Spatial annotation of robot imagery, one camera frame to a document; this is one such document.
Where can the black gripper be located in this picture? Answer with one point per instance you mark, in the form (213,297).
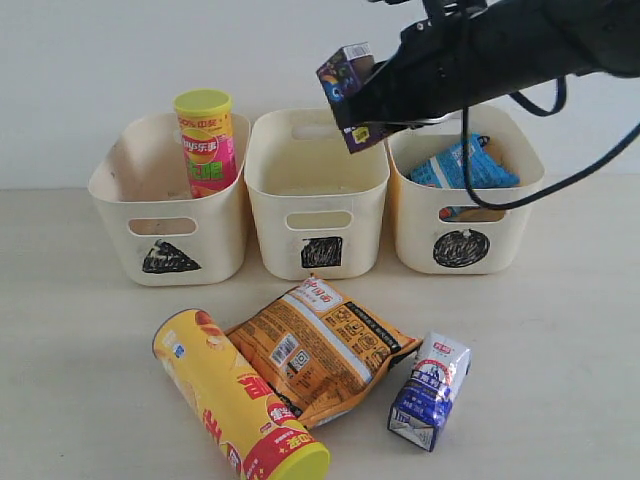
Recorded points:
(443,63)

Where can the purple juice carton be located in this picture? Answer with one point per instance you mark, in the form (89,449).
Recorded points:
(342,75)

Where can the pink chips can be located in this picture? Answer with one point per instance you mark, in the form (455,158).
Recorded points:
(206,131)

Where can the orange noodle packet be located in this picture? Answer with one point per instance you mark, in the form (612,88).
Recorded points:
(321,351)

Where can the white blue milk carton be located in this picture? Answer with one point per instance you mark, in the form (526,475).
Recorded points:
(422,406)

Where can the yellow chips can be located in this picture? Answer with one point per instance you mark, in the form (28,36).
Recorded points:
(255,431)

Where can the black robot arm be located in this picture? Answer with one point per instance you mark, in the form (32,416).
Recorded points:
(541,41)

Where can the cream bin square mark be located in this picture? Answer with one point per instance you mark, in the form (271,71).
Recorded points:
(317,208)

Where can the cream bin circle mark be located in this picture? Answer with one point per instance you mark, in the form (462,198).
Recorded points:
(441,230)

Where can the cream bin triangle mark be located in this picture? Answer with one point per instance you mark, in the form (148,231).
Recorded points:
(163,236)

